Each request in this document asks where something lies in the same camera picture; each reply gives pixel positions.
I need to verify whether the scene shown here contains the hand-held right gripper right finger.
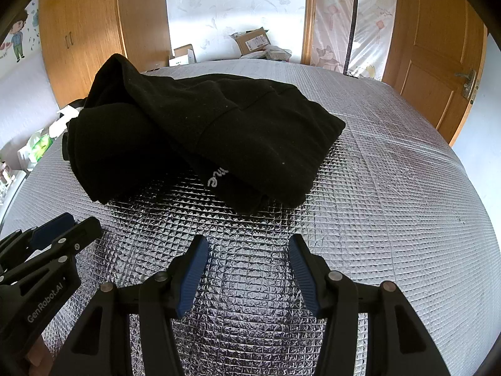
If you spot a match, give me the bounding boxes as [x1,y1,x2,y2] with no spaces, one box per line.
[288,233,454,376]

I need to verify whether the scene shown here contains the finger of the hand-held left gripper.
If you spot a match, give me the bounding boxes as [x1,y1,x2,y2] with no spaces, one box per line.
[0,211,76,270]
[0,215,104,290]

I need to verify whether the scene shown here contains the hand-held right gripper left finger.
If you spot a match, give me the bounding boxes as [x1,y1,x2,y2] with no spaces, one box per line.
[49,235,210,376]

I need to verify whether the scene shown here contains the black fleece garment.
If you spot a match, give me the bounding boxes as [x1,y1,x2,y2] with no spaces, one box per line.
[62,53,347,216]

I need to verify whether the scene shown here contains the person's left hand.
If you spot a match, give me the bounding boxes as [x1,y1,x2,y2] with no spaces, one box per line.
[24,338,54,376]

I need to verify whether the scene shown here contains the green tissue packet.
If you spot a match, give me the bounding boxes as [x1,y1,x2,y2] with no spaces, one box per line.
[27,132,54,164]

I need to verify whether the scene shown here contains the white packaging pile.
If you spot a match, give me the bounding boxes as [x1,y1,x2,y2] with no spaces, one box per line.
[58,104,85,134]

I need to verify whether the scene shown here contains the silver quilted foil mat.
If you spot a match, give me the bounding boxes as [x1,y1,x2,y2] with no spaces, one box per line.
[0,60,498,376]

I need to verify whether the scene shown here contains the small white box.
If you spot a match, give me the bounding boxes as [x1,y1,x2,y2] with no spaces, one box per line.
[168,44,197,67]

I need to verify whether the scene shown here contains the wooden wardrobe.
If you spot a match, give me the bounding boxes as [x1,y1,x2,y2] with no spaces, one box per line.
[37,0,172,108]

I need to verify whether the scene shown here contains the grey parcel bags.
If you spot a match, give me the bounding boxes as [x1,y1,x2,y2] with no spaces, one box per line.
[265,45,293,63]

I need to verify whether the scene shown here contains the brown cardboard box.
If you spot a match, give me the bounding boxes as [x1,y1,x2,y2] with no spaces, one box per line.
[229,27,273,58]

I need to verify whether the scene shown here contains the clear printed door curtain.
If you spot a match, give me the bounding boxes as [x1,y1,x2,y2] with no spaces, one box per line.
[309,0,398,81]

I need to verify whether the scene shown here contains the black curtain strip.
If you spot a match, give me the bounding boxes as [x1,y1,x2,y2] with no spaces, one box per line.
[343,0,361,76]

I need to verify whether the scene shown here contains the wooden door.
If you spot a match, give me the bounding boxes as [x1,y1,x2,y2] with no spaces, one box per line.
[381,0,488,147]

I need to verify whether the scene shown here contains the cartoon wall sticker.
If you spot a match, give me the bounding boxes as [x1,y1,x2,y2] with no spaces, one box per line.
[0,0,40,64]

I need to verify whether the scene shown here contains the metal door handle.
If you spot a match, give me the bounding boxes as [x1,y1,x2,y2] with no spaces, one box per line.
[454,68,481,100]

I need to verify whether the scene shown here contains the wooden door frame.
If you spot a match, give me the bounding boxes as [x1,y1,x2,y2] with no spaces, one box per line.
[301,0,318,65]

